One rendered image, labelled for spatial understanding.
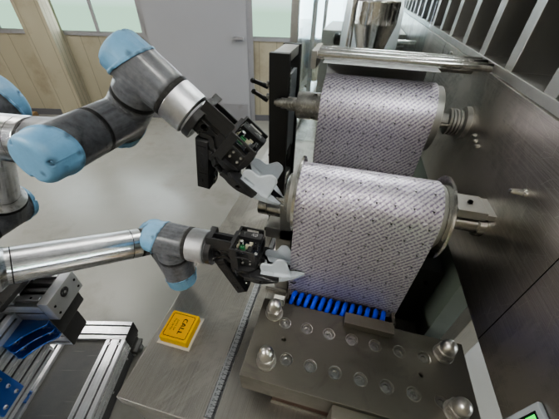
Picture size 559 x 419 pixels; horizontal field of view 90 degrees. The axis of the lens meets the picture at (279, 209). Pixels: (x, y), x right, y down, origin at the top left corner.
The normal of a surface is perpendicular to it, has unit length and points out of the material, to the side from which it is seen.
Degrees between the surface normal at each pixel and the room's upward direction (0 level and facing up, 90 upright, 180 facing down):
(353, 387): 0
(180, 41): 90
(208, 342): 0
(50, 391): 0
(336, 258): 90
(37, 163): 90
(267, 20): 90
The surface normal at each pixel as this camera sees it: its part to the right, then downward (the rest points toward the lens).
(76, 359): 0.03, -0.77
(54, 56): 0.00, 0.63
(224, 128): -0.24, 0.61
